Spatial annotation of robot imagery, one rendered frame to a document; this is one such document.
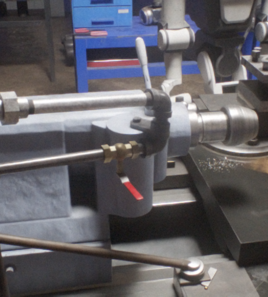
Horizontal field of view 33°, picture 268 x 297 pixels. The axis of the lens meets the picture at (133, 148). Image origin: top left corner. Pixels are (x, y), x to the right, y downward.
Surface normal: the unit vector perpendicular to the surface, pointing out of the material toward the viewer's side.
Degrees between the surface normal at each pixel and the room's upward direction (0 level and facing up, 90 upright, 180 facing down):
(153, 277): 48
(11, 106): 56
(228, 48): 90
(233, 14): 90
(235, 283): 0
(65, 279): 90
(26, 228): 62
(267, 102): 90
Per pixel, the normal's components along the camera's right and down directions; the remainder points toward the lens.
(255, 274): 0.00, -0.88
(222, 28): 0.22, 0.94
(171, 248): 0.26, -0.88
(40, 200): 0.15, 0.07
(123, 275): 0.12, -0.24
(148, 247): -0.14, -0.77
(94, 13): 0.16, 0.46
